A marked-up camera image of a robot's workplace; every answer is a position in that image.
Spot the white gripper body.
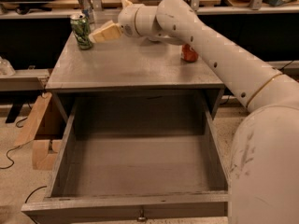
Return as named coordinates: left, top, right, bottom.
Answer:
left=118, top=4, right=158, bottom=37

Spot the green soda can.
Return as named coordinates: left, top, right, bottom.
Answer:
left=70, top=13, right=93, bottom=49

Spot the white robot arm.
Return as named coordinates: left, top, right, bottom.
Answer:
left=89, top=0, right=299, bottom=224

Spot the silver blue energy drink can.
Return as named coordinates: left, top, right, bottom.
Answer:
left=78, top=0, right=94, bottom=23

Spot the grey cabinet with top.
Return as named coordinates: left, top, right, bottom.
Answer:
left=45, top=8, right=226, bottom=123

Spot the red cola can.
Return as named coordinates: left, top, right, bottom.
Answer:
left=181, top=44, right=198, bottom=63

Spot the open grey top drawer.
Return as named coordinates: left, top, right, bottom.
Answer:
left=21, top=97, right=228, bottom=224

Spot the brass drawer knob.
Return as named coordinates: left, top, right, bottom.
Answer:
left=137, top=209, right=148, bottom=222

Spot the clear plastic bag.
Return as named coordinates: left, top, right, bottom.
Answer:
left=0, top=57, right=15, bottom=77

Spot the wooden plank assembly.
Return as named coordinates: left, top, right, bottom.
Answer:
left=14, top=92, right=64, bottom=171

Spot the black floor cable left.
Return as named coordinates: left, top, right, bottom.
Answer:
left=0, top=117, right=30, bottom=171

